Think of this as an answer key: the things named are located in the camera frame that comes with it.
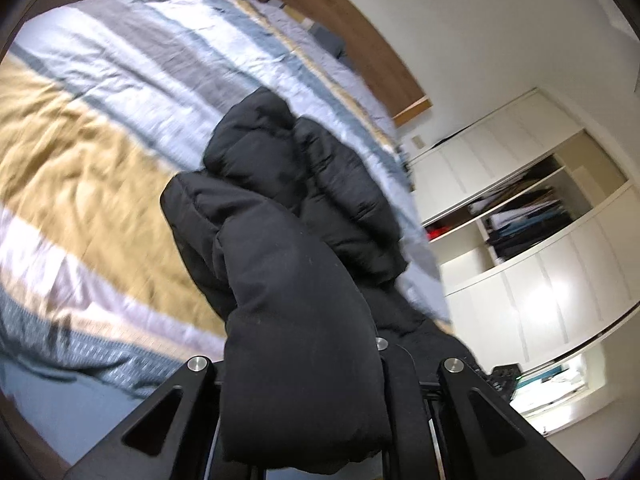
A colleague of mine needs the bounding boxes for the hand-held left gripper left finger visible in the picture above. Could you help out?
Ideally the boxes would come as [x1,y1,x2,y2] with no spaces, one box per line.
[64,355,225,480]

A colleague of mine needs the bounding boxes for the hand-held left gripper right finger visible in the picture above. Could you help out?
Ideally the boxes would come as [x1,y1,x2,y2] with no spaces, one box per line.
[375,337,587,480]

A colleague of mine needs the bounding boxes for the black puffer coat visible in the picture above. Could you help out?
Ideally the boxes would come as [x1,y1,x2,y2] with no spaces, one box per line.
[160,86,483,477]

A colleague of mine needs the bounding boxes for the hanging clothes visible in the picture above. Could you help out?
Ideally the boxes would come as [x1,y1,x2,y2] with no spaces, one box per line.
[481,185,576,264]

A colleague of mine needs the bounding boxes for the white wardrobe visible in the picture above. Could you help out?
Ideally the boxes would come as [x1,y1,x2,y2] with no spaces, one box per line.
[404,87,640,368]

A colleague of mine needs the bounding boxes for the striped duvet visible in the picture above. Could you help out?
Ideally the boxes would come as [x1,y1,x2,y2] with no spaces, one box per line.
[0,0,455,403]

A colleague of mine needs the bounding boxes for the wooden headboard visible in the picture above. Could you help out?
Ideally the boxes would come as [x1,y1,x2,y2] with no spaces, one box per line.
[245,0,433,129]

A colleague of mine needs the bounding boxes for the dark blue pillow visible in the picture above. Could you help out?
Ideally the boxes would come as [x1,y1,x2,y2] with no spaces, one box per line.
[309,24,357,68]

